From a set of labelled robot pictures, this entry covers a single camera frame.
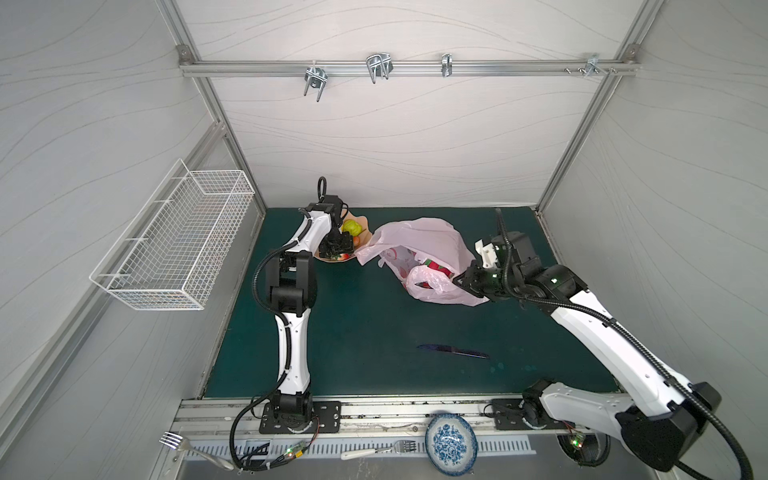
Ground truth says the pink plastic bag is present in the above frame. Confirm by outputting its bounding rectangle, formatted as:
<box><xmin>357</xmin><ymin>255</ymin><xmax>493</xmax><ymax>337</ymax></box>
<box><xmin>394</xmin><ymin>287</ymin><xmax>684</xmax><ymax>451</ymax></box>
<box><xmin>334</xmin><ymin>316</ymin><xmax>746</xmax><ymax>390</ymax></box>
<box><xmin>356</xmin><ymin>217</ymin><xmax>488</xmax><ymax>307</ymax></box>

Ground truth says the red dragon fruit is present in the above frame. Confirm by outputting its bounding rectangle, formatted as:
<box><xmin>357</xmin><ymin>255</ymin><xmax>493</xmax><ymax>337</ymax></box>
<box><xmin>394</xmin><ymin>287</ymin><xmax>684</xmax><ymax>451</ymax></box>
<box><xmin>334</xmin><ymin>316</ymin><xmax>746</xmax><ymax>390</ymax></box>
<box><xmin>417</xmin><ymin>259</ymin><xmax>454</xmax><ymax>289</ymax></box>

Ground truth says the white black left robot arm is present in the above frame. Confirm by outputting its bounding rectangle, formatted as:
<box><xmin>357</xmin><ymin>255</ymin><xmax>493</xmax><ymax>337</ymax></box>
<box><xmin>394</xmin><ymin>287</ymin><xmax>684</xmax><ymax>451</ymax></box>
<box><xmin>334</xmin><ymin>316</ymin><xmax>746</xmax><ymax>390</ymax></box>
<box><xmin>265</xmin><ymin>195</ymin><xmax>346</xmax><ymax>429</ymax></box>

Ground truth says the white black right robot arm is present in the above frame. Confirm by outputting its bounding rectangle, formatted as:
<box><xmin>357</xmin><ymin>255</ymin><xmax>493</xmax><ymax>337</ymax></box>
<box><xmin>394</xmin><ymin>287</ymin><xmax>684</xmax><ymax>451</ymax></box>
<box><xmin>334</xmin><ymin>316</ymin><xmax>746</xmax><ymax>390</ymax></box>
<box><xmin>453</xmin><ymin>232</ymin><xmax>721</xmax><ymax>472</ymax></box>

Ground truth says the beige scalloped fruit bowl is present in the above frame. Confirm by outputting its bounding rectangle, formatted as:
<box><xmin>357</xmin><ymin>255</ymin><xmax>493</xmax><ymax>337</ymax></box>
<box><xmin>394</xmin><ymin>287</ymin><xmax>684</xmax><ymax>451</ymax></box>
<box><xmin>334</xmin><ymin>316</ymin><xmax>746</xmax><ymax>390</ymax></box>
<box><xmin>314</xmin><ymin>214</ymin><xmax>373</xmax><ymax>263</ymax></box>

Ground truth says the green pear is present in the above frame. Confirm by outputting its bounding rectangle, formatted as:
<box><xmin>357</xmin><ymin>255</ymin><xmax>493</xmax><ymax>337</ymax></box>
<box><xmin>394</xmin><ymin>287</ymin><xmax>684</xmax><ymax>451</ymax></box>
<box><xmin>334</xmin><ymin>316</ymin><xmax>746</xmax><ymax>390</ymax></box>
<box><xmin>341</xmin><ymin>219</ymin><xmax>364</xmax><ymax>237</ymax></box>

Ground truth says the dark purple knife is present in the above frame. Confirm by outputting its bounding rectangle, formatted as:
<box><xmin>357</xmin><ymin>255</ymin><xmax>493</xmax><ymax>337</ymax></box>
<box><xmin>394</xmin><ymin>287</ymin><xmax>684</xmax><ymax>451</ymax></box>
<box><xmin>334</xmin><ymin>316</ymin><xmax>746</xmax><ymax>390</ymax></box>
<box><xmin>417</xmin><ymin>344</ymin><xmax>490</xmax><ymax>360</ymax></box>

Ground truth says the metal u-bolt clamp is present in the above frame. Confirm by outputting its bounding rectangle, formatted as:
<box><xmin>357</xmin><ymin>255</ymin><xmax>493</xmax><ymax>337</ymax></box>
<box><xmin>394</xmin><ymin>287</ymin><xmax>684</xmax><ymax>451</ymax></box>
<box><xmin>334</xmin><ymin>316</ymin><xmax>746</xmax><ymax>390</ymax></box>
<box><xmin>303</xmin><ymin>65</ymin><xmax>328</xmax><ymax>102</ymax></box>

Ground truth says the metal hook clamp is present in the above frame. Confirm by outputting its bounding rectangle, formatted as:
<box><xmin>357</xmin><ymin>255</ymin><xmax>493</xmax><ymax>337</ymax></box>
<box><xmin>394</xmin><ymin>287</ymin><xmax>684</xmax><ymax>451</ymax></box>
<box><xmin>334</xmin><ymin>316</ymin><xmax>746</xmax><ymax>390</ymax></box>
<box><xmin>365</xmin><ymin>52</ymin><xmax>393</xmax><ymax>84</ymax></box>

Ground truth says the blue white patterned plate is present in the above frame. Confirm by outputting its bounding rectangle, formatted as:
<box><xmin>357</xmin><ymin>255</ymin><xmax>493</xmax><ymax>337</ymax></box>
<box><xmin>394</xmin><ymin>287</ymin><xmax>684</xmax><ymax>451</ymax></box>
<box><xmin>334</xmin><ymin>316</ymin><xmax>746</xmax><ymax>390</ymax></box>
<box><xmin>424</xmin><ymin>413</ymin><xmax>479</xmax><ymax>477</ymax></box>

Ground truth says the small metal hook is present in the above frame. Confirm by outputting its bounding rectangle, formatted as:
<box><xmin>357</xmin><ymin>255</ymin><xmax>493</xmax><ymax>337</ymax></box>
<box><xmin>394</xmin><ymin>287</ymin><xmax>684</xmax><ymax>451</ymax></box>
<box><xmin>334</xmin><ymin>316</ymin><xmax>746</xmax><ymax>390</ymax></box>
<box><xmin>441</xmin><ymin>53</ymin><xmax>453</xmax><ymax>78</ymax></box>

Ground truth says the silver fork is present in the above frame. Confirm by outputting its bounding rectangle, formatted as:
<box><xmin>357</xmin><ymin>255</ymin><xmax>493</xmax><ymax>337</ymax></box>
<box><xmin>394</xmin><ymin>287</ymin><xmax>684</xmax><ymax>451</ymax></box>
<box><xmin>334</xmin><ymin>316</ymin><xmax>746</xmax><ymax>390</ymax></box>
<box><xmin>159</xmin><ymin>431</ymin><xmax>236</xmax><ymax>471</ymax></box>

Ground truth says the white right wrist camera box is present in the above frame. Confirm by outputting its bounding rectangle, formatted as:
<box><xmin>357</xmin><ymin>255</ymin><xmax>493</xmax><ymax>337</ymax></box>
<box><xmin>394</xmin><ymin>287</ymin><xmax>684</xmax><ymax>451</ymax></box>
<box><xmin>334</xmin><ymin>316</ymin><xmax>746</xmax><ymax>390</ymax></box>
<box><xmin>475</xmin><ymin>240</ymin><xmax>498</xmax><ymax>269</ymax></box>

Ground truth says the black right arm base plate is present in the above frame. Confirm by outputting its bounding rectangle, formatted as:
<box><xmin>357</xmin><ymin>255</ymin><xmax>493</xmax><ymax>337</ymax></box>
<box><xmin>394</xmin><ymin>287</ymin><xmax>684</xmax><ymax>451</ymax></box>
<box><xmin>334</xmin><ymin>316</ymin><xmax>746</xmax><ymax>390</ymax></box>
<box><xmin>482</xmin><ymin>398</ymin><xmax>567</xmax><ymax>431</ymax></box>

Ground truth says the white wire basket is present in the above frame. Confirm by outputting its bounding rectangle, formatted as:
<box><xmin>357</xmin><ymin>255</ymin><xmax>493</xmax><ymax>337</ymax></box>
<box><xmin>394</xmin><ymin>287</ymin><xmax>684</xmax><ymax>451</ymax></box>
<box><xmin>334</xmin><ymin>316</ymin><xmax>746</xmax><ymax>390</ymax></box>
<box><xmin>89</xmin><ymin>159</ymin><xmax>254</xmax><ymax>311</ymax></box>

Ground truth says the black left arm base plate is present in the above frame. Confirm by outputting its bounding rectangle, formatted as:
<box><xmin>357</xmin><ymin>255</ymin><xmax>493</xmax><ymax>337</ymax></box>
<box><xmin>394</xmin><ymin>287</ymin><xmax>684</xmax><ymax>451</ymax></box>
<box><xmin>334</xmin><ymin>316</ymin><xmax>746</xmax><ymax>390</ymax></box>
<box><xmin>259</xmin><ymin>401</ymin><xmax>342</xmax><ymax>435</ymax></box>

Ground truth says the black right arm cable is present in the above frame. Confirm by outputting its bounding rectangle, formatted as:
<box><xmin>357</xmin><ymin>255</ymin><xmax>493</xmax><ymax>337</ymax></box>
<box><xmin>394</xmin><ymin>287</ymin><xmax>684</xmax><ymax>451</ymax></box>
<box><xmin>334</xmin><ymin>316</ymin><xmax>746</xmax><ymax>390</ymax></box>
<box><xmin>494</xmin><ymin>208</ymin><xmax>754</xmax><ymax>480</ymax></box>

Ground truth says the white handled fork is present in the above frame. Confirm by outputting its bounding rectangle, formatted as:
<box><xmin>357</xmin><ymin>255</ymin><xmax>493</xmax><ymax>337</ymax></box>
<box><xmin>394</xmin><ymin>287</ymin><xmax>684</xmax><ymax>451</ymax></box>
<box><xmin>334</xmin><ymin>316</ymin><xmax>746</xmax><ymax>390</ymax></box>
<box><xmin>340</xmin><ymin>440</ymin><xmax>417</xmax><ymax>461</ymax></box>

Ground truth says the metal bracket with screws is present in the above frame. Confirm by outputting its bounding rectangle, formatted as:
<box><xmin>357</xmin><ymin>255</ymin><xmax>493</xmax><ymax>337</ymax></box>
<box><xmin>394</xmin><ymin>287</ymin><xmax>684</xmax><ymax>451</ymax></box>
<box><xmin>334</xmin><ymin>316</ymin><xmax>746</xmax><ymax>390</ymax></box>
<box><xmin>564</xmin><ymin>54</ymin><xmax>618</xmax><ymax>78</ymax></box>

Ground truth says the aluminium cross rail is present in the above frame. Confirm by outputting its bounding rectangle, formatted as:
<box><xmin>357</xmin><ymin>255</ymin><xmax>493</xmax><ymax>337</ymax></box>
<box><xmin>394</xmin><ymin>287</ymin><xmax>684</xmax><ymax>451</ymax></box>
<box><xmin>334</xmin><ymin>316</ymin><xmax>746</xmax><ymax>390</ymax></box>
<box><xmin>179</xmin><ymin>50</ymin><xmax>640</xmax><ymax>78</ymax></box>

